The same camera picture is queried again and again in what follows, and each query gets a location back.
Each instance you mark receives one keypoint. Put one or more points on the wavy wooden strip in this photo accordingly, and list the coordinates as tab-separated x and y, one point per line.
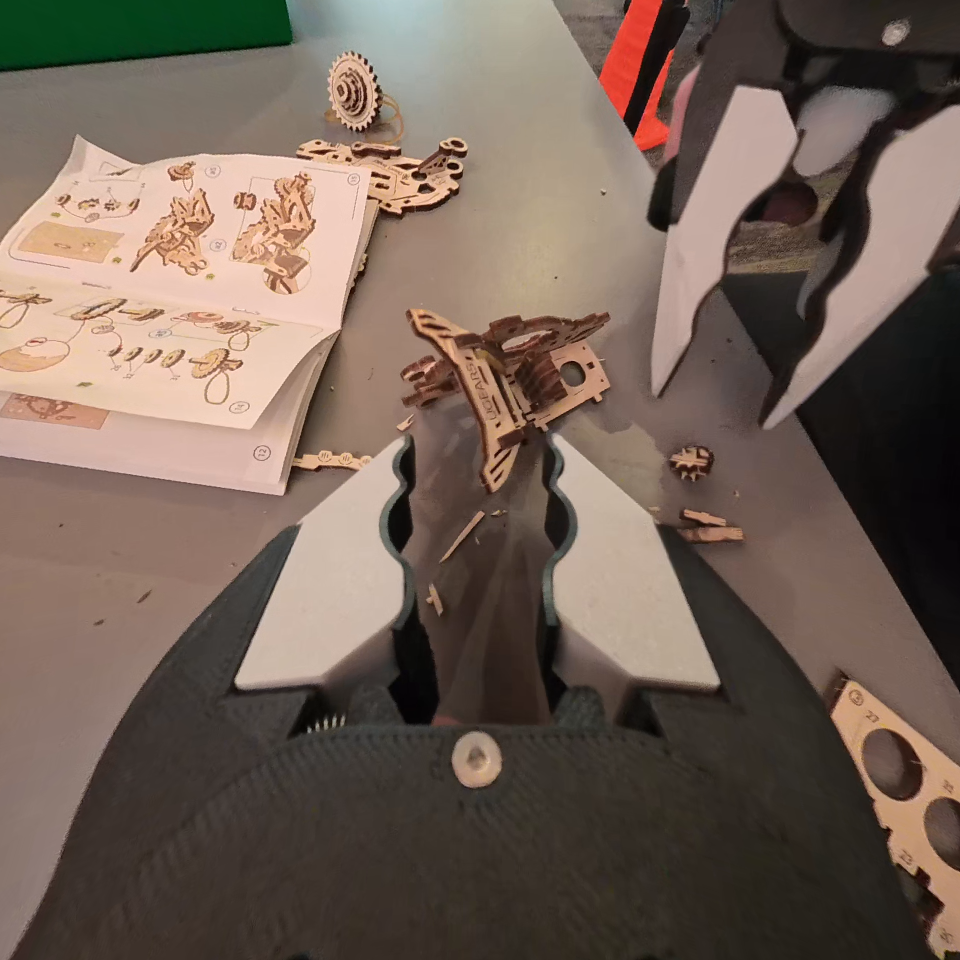
330	459

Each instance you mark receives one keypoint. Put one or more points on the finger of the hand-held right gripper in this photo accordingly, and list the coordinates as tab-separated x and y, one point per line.
720	187
885	262

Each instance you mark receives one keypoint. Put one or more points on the stacked wooden gear wheel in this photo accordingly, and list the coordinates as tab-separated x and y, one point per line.
352	90

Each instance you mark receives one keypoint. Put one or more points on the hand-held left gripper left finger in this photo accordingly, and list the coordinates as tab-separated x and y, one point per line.
322	600

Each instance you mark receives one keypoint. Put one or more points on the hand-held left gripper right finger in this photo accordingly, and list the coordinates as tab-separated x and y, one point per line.
637	600

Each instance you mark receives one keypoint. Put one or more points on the white instruction booklet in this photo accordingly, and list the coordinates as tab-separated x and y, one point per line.
150	300

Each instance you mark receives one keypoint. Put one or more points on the wooden scrap pieces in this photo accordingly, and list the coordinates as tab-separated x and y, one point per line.
712	534

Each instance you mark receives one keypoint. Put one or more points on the orange plastic object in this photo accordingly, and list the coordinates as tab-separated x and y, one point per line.
622	67

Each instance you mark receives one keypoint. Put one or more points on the wooden buggy model chassis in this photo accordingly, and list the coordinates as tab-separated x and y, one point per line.
487	405

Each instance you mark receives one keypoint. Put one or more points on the flat wooden side panel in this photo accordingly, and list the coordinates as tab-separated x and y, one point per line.
405	187

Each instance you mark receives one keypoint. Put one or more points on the small round wooden hub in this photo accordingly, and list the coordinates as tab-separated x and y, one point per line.
679	466

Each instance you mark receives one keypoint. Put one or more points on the green plastic bin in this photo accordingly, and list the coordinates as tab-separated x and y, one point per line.
150	30

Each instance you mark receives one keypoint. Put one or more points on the wooden parts sheet round holes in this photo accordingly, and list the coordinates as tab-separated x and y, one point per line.
851	720

